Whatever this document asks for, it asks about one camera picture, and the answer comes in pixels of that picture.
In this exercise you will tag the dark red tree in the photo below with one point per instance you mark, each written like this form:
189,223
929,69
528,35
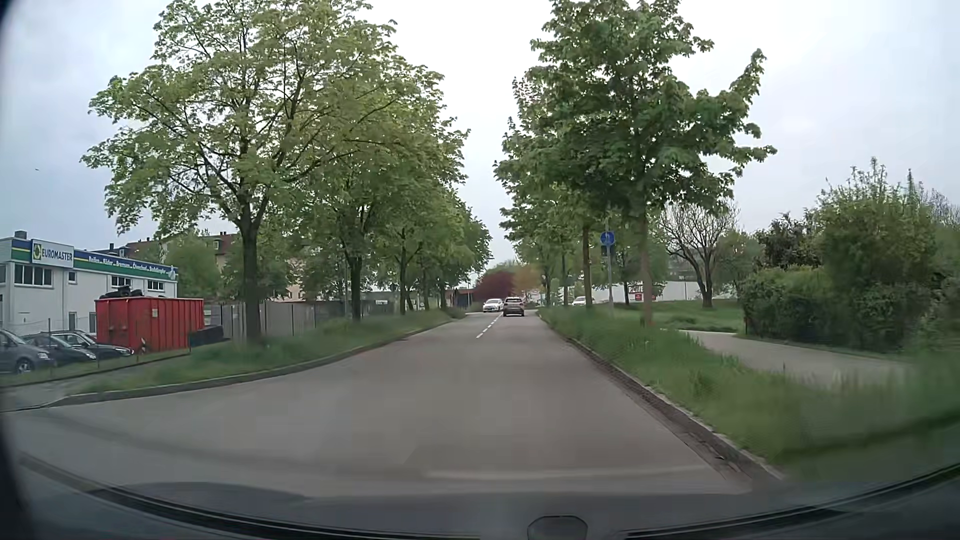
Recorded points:
495,285

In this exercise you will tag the white car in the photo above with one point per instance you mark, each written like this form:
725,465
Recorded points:
493,304

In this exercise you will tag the brown car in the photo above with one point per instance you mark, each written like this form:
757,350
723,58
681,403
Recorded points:
514,306

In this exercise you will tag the road markings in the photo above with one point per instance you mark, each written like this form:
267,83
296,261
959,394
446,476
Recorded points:
487,327

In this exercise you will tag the round blue road sign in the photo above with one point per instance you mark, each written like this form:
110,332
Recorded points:
607,247

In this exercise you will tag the grey asphalt road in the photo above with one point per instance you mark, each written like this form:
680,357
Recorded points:
465,405

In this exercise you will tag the grey metal fence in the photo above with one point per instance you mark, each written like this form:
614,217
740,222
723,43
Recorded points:
292,318

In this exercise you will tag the white low building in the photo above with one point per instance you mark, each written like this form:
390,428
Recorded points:
675,291

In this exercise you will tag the row of trees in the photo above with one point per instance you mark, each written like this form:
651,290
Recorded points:
285,150
622,135

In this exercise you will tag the grass verge with trees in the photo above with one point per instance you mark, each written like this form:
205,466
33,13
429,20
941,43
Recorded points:
300,349

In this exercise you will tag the bare-branched tree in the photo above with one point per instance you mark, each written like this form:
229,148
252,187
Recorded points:
699,240

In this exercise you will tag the grass lawn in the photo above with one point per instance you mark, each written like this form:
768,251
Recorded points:
697,315

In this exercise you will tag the car's own bonnet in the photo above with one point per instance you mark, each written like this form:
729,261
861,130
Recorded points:
480,517

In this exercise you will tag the brick building with red roof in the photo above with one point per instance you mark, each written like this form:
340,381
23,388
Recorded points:
217,251

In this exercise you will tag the grey paved path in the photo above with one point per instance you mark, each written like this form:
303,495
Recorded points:
795,360

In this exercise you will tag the red metal container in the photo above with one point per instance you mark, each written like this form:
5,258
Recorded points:
150,322

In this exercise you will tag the green bushes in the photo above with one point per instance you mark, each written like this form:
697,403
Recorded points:
855,277

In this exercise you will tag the dark parked car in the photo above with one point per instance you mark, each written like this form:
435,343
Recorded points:
64,350
97,345

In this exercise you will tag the white commercial building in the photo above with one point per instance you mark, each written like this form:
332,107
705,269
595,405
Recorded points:
52,289

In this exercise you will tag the grey parked car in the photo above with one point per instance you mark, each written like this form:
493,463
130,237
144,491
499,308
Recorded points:
19,354

